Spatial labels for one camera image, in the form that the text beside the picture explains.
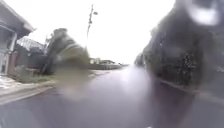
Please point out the tall street light pole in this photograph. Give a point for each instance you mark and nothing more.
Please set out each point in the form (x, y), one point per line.
(89, 23)

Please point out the dark round tree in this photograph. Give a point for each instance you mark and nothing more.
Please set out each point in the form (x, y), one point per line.
(63, 50)

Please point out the wet grey asphalt road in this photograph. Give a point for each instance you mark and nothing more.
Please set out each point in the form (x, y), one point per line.
(116, 100)

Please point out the grey pavement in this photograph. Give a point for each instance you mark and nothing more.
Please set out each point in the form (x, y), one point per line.
(20, 86)

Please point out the pale building with dark roof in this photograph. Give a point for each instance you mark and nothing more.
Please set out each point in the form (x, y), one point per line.
(10, 40)

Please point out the pale kerb strip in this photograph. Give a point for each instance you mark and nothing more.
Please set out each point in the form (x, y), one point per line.
(23, 94)

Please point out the dark tall hedge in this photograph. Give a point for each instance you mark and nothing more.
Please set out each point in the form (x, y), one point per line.
(180, 50)

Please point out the low distant building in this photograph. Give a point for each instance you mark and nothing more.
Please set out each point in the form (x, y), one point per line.
(103, 64)

